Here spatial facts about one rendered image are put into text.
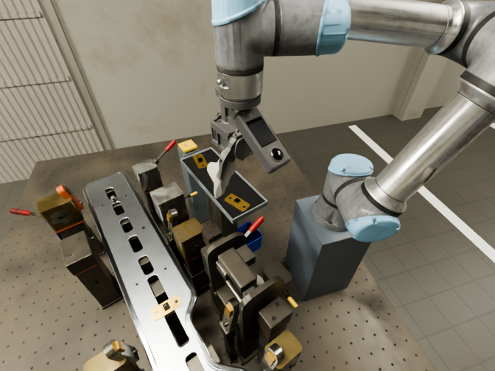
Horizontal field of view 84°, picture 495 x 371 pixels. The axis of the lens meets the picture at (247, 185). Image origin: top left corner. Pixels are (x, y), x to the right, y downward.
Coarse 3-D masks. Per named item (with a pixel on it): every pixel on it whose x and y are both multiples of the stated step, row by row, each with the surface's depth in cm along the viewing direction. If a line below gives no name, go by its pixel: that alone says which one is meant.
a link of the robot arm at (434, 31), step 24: (360, 0) 48; (384, 0) 49; (408, 0) 50; (456, 0) 51; (360, 24) 49; (384, 24) 50; (408, 24) 50; (432, 24) 50; (456, 24) 50; (432, 48) 55; (456, 48) 53
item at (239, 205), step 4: (228, 196) 90; (232, 196) 90; (228, 200) 89; (232, 200) 89; (236, 200) 89; (240, 200) 88; (232, 204) 88; (236, 204) 88; (240, 204) 88; (244, 204) 88; (248, 204) 88; (240, 208) 86; (244, 208) 86
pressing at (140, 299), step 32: (96, 192) 115; (128, 192) 115; (96, 224) 103; (128, 256) 92; (160, 256) 92; (128, 288) 84; (192, 288) 84; (160, 320) 77; (160, 352) 72; (192, 352) 72
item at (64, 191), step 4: (56, 188) 101; (60, 188) 101; (64, 188) 103; (68, 188) 104; (60, 192) 101; (64, 192) 102; (68, 192) 103; (64, 196) 103; (68, 196) 103; (72, 196) 106; (76, 200) 107; (76, 204) 107; (80, 204) 109; (80, 208) 110
